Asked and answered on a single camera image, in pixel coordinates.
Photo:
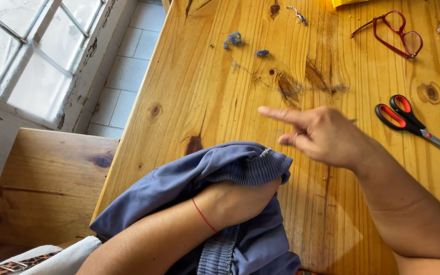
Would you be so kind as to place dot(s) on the person's left hand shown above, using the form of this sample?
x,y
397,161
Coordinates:
x,y
239,200

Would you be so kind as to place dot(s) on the person's right hand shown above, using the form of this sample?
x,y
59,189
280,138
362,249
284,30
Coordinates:
x,y
327,139

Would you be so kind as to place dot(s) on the blue-grey fabric garment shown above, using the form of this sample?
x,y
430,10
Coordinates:
x,y
220,179

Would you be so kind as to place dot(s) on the loose grey thread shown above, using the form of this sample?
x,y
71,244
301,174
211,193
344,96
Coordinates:
x,y
281,82

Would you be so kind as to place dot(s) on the small blue thread clump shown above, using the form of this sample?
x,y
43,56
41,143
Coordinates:
x,y
262,53

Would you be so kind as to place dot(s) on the red-framed eyeglasses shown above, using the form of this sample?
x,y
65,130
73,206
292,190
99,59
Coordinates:
x,y
397,34

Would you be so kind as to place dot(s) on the large blue thread clump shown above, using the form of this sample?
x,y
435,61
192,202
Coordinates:
x,y
234,39

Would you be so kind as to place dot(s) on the yellow object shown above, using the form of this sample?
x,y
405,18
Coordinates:
x,y
348,2

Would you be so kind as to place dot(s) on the wooden bench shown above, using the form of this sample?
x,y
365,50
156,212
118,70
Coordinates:
x,y
48,183

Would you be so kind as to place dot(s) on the white cloth bag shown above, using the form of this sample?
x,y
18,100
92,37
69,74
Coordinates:
x,y
52,259

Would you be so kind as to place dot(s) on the window with metal bars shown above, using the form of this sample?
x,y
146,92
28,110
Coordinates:
x,y
33,57

